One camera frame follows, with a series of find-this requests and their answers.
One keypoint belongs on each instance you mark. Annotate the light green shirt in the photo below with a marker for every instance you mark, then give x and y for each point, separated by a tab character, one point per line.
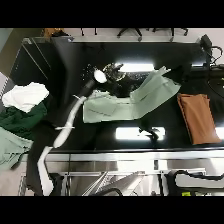
110	110

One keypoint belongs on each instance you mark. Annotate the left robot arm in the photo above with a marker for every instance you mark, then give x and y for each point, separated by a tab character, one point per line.
70	116

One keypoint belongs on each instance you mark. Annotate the black office chair base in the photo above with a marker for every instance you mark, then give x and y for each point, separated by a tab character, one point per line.
130	31
171	32

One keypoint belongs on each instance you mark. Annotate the brown garment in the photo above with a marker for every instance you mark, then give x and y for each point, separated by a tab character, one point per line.
199	116

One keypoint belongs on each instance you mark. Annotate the white garment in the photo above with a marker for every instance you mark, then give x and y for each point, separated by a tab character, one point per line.
25	96

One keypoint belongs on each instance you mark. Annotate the dark green garment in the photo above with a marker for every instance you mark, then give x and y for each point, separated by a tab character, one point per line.
20	121

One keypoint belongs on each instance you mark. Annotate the light green garment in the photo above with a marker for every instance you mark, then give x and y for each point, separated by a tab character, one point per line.
11	146

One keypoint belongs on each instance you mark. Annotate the silver frame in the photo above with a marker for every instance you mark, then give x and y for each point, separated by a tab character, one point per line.
133	156

